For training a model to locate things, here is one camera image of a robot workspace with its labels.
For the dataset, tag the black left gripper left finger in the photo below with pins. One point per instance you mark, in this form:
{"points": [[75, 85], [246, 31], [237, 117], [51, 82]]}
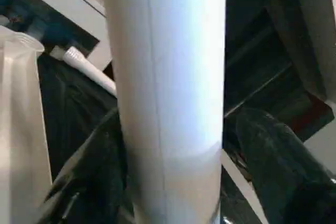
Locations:
{"points": [[89, 182]]}

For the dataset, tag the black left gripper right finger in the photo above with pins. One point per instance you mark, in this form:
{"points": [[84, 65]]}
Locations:
{"points": [[283, 171]]}

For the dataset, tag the white plastic table top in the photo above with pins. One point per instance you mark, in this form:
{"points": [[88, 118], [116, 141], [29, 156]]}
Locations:
{"points": [[18, 129]]}

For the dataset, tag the white plastic table leg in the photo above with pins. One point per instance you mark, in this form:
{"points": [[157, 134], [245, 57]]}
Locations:
{"points": [[168, 77], [86, 66]]}

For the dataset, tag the black work surface mat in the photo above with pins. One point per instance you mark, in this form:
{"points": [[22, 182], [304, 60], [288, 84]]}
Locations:
{"points": [[68, 114]]}

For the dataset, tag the dark black cabinet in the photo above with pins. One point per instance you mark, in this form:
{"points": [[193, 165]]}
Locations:
{"points": [[262, 24]]}

